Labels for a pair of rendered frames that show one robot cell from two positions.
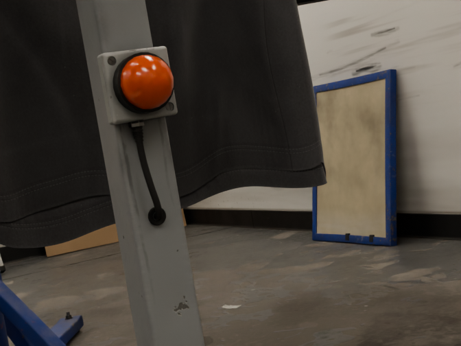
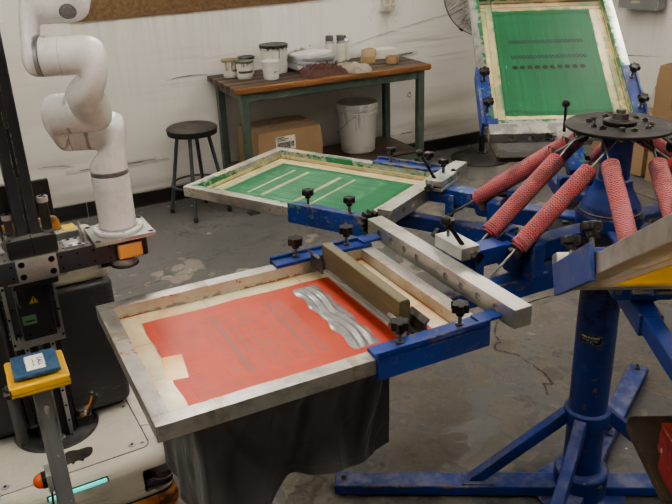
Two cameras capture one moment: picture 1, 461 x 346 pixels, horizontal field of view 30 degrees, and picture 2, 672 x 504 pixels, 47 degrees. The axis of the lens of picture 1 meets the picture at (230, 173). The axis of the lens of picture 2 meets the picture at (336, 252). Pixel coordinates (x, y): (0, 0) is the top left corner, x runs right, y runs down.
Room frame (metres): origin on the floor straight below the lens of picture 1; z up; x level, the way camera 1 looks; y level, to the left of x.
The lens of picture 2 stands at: (1.34, -1.44, 1.87)
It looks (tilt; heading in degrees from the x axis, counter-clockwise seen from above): 24 degrees down; 91
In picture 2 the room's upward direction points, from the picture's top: 2 degrees counter-clockwise
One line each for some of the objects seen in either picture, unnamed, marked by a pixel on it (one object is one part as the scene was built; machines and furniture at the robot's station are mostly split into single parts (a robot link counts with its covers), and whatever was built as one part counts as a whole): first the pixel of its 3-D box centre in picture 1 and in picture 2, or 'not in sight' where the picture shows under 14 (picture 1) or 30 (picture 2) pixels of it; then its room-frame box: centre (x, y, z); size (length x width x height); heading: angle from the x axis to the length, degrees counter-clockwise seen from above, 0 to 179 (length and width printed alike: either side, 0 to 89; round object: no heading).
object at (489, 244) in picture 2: not in sight; (473, 255); (1.70, 0.46, 1.02); 0.17 x 0.06 x 0.05; 27
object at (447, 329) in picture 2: not in sight; (430, 344); (1.53, 0.07, 0.98); 0.30 x 0.05 x 0.07; 27
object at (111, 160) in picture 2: not in sight; (101, 142); (0.75, 0.45, 1.37); 0.13 x 0.10 x 0.16; 7
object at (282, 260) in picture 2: not in sight; (322, 259); (1.29, 0.57, 0.98); 0.30 x 0.05 x 0.07; 27
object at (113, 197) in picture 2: not in sight; (112, 199); (0.75, 0.46, 1.21); 0.16 x 0.13 x 0.15; 119
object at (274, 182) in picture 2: not in sight; (349, 167); (1.38, 1.18, 1.05); 1.08 x 0.61 x 0.23; 147
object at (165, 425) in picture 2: not in sight; (284, 321); (1.20, 0.21, 0.97); 0.79 x 0.58 x 0.04; 27
